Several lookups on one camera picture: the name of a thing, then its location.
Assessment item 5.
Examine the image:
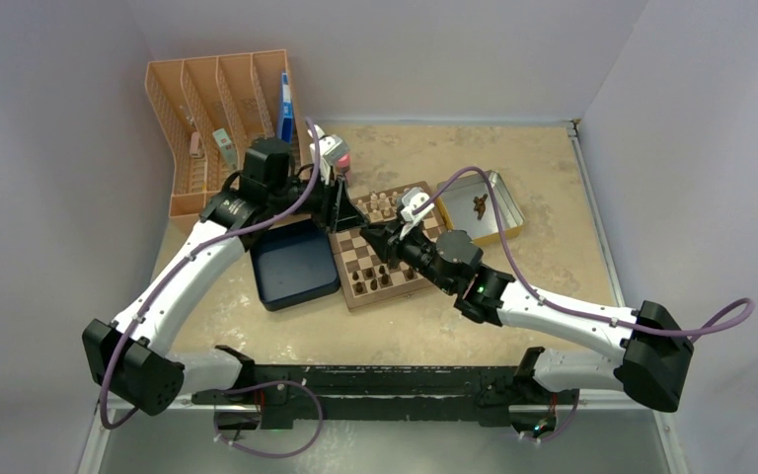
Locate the dark blue tin lid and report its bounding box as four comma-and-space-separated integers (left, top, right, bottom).
250, 220, 341, 312

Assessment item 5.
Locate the blue folder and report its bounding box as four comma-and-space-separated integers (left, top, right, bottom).
275, 71, 294, 143

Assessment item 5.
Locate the row of white chess pieces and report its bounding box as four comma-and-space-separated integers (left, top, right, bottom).
353, 182, 430, 223

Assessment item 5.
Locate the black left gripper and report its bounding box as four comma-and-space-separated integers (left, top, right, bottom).
268, 162, 368, 232

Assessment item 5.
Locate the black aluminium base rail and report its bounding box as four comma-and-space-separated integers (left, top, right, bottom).
191, 364, 577, 432

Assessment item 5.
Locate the pink capped small bottle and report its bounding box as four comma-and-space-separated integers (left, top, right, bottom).
336, 153, 351, 180

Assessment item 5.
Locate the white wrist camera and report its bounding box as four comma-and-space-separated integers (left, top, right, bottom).
309, 134, 350, 184
399, 187, 434, 239

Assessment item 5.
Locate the wooden chess board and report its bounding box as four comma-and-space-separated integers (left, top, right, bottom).
326, 181, 468, 311

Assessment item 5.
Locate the pink small item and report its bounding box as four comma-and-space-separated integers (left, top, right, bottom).
189, 131, 203, 159

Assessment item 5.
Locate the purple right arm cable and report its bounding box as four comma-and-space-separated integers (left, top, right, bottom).
412, 167, 756, 342

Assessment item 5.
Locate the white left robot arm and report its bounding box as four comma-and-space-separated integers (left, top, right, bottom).
82, 134, 367, 416

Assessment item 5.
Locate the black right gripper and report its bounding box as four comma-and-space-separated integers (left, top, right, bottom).
361, 218, 457, 294

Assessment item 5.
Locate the teal white small box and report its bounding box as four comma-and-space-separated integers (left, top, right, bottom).
212, 128, 238, 172

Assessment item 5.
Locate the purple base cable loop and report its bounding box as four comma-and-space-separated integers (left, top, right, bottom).
212, 379, 327, 460

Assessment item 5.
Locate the silver metal tin tray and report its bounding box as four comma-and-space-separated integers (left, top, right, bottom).
435, 171, 525, 247

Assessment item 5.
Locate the orange plastic file organizer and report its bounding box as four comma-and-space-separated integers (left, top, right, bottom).
144, 49, 293, 234

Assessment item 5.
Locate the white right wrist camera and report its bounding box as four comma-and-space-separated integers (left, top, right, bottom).
399, 187, 434, 239

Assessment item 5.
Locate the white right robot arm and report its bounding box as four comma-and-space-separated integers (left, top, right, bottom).
359, 221, 694, 413

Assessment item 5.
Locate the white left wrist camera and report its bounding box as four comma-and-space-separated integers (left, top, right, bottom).
309, 134, 350, 184

